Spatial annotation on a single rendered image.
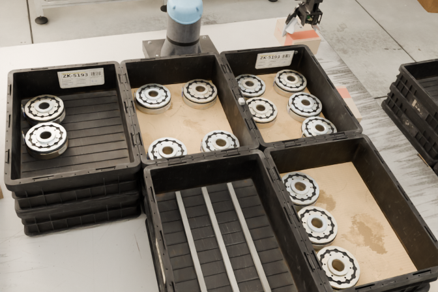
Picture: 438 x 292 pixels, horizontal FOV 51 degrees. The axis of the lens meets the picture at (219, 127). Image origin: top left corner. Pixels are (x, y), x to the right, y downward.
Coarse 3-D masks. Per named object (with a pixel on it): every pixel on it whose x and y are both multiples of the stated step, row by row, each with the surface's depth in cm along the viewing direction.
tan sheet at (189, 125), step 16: (176, 96) 139; (176, 112) 135; (192, 112) 135; (208, 112) 136; (144, 128) 129; (160, 128) 130; (176, 128) 130; (192, 128) 131; (208, 128) 132; (224, 128) 132; (144, 144) 125; (192, 144) 127
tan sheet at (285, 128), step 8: (264, 80) 149; (272, 80) 150; (272, 88) 147; (264, 96) 144; (272, 96) 144; (280, 96) 145; (280, 104) 142; (280, 112) 140; (280, 120) 137; (288, 120) 138; (264, 128) 134; (272, 128) 134; (280, 128) 135; (288, 128) 135; (296, 128) 135; (264, 136) 132; (272, 136) 132; (280, 136) 132; (288, 136) 133; (296, 136) 133
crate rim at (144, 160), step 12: (132, 60) 133; (144, 60) 134; (156, 60) 135; (168, 60) 136; (216, 60) 138; (228, 84) 131; (132, 96) 123; (132, 108) 122; (240, 108) 124; (132, 120) 117; (252, 132) 118; (144, 156) 109; (180, 156) 110; (192, 156) 111; (204, 156) 111; (144, 168) 109
